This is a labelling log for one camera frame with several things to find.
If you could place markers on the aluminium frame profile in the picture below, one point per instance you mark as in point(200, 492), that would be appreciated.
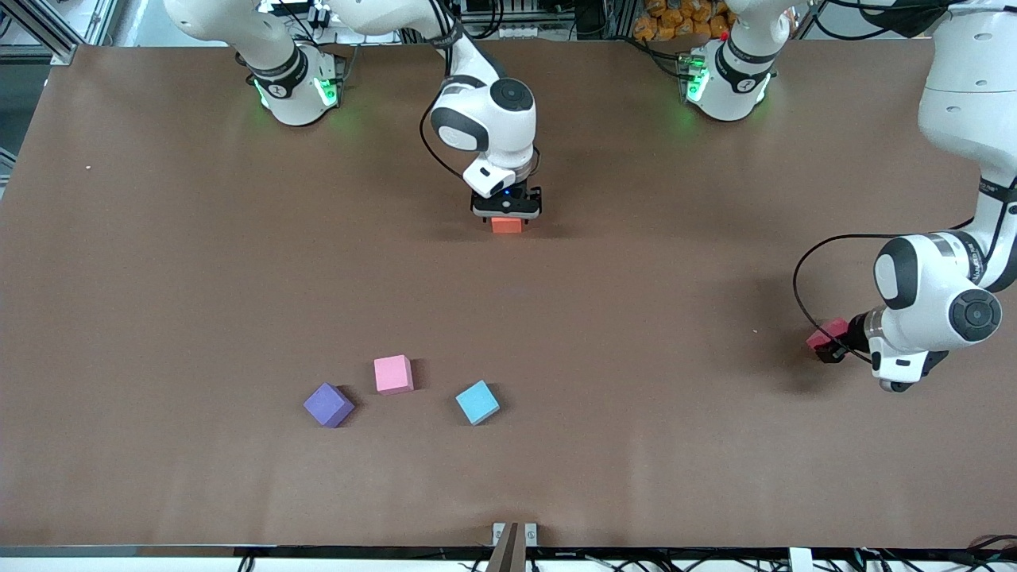
point(62, 40)

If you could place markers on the light blue foam cube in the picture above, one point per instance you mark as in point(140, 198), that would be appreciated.
point(477, 402)

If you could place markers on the bag of orange snacks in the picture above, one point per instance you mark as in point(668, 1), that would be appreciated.
point(675, 20)

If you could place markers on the red foam cube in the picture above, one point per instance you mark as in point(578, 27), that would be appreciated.
point(825, 334)

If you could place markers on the metal bracket with brown strip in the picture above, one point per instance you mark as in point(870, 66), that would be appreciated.
point(514, 540)

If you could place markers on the small white box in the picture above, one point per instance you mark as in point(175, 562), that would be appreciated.
point(802, 560)

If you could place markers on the brown table mat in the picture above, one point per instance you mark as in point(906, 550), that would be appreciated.
point(159, 477)

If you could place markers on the orange foam cube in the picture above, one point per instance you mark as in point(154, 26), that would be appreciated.
point(507, 226)

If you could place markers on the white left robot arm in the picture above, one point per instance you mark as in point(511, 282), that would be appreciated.
point(953, 79)

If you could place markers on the purple foam cube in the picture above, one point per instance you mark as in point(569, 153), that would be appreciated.
point(327, 404)

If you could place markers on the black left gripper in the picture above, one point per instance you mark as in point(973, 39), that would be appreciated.
point(855, 332)

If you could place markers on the pink foam cube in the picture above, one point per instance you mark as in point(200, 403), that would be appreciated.
point(393, 374)

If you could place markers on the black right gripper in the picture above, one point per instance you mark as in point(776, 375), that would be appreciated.
point(526, 195)

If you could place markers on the white power strip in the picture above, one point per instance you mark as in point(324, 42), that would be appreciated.
point(318, 12)

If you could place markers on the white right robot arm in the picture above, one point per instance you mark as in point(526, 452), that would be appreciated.
point(485, 119)

